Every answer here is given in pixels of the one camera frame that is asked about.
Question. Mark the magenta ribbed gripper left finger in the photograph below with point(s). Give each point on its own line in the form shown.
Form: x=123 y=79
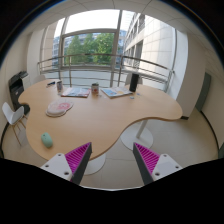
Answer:
x=70 y=166

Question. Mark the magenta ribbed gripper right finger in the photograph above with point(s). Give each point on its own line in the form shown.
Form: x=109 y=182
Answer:
x=153 y=166

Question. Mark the white chair with wooden legs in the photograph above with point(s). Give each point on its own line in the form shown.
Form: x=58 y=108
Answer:
x=14 y=118

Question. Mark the silver printed cup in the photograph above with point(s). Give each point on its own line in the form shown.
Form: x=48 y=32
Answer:
x=59 y=86

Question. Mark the black office printer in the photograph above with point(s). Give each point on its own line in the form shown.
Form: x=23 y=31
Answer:
x=17 y=84

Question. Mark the black upright speaker box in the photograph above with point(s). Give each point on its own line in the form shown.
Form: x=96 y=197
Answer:
x=134 y=82

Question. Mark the pink round mouse pad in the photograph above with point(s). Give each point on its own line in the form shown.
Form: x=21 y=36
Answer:
x=58 y=108

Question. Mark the mint green computer mouse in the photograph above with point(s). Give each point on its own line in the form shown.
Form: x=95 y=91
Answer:
x=46 y=140

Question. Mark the wooden curved table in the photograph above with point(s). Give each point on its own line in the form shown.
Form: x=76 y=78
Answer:
x=99 y=120

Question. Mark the metal window railing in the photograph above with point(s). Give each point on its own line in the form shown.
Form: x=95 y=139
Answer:
x=108 y=70

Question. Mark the blue cover open book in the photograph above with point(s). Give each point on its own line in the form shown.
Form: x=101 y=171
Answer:
x=115 y=91

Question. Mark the pink cover book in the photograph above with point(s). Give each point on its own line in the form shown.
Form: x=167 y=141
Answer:
x=76 y=92

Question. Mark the white round table base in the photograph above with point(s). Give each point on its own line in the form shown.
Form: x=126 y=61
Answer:
x=137 y=133

